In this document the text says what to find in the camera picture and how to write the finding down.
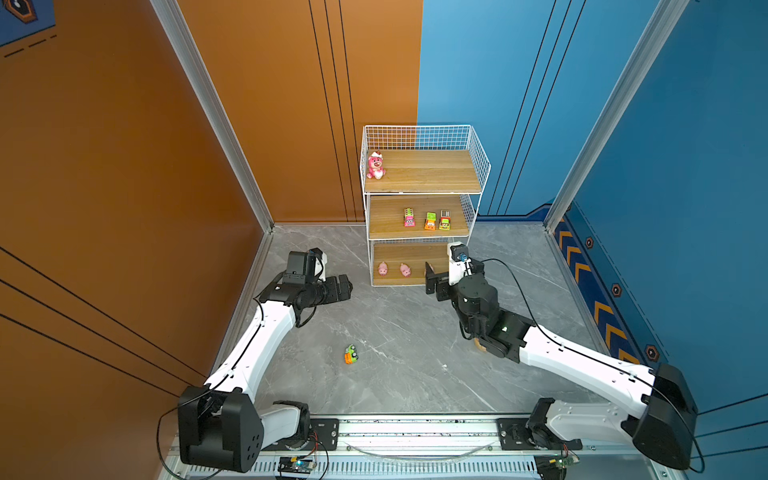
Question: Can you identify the green orange toy truck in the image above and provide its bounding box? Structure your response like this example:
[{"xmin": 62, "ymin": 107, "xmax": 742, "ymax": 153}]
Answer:
[{"xmin": 424, "ymin": 212, "xmax": 437, "ymax": 231}]

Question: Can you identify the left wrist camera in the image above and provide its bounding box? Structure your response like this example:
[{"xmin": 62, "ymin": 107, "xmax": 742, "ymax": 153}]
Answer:
[{"xmin": 309, "ymin": 248, "xmax": 327, "ymax": 281}]

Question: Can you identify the pink bear toy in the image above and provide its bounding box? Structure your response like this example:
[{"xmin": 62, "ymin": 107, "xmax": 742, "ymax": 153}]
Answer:
[{"xmin": 366, "ymin": 150, "xmax": 386, "ymax": 180}]

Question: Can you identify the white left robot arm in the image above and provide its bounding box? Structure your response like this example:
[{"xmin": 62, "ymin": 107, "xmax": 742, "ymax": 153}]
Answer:
[{"xmin": 175, "ymin": 248, "xmax": 353, "ymax": 473}]

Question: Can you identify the pink toy truck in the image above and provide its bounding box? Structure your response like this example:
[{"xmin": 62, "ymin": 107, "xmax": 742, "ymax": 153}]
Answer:
[{"xmin": 403, "ymin": 207, "xmax": 415, "ymax": 228}]

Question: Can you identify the white wire wooden shelf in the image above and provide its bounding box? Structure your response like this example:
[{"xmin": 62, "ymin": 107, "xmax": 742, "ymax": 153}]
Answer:
[{"xmin": 359, "ymin": 124, "xmax": 491, "ymax": 287}]

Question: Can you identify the aluminium front rail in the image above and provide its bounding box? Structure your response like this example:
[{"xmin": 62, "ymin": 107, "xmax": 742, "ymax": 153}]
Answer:
[{"xmin": 159, "ymin": 414, "xmax": 685, "ymax": 479}]

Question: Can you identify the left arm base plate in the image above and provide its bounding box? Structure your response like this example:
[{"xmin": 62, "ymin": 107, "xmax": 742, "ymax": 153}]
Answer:
[{"xmin": 285, "ymin": 417, "xmax": 340, "ymax": 452}]

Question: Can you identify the right green circuit board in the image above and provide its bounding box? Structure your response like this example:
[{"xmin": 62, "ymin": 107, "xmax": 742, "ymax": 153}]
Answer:
[{"xmin": 548, "ymin": 453, "xmax": 580, "ymax": 470}]

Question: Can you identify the green circuit board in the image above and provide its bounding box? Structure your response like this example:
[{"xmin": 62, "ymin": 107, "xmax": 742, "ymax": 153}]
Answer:
[
  {"xmin": 548, "ymin": 453, "xmax": 580, "ymax": 470},
  {"xmin": 277, "ymin": 457, "xmax": 317, "ymax": 479}
]

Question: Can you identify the orange green toy car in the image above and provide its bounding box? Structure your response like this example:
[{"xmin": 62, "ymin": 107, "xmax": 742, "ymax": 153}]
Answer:
[{"xmin": 344, "ymin": 345, "xmax": 359, "ymax": 365}]

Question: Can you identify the green grey toy truck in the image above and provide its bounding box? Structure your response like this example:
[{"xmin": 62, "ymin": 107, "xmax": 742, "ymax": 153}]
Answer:
[{"xmin": 438, "ymin": 210, "xmax": 451, "ymax": 231}]

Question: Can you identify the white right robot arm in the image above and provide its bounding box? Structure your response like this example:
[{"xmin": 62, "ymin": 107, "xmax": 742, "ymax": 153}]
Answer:
[{"xmin": 425, "ymin": 259, "xmax": 700, "ymax": 471}]

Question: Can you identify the left green circuit board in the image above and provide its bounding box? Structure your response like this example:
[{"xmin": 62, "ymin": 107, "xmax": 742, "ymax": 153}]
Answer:
[{"xmin": 277, "ymin": 457, "xmax": 317, "ymax": 479}]

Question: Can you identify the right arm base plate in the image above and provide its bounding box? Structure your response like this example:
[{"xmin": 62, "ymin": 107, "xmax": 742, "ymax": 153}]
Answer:
[{"xmin": 496, "ymin": 417, "xmax": 584, "ymax": 452}]

